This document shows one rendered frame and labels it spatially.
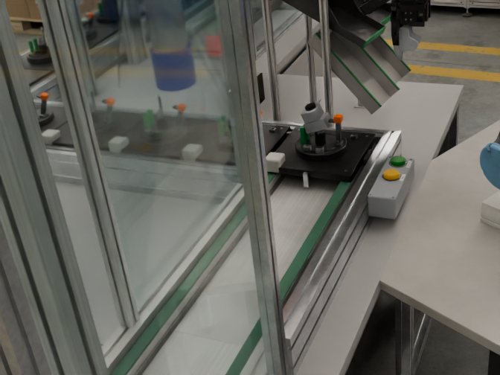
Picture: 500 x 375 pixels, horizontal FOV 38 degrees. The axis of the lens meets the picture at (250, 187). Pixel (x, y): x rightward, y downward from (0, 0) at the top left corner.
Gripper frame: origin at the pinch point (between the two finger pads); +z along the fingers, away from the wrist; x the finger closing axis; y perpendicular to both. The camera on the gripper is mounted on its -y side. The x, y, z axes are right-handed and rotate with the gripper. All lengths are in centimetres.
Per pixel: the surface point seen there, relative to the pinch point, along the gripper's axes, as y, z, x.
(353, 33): -17.3, 1.9, 20.1
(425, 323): 3, 105, 22
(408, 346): 4, 89, -7
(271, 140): -35.4, 26.1, -2.9
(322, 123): -18.4, 17.2, -7.2
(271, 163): -29.9, 25.1, -17.0
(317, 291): -2, 28, -61
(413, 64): -62, 123, 300
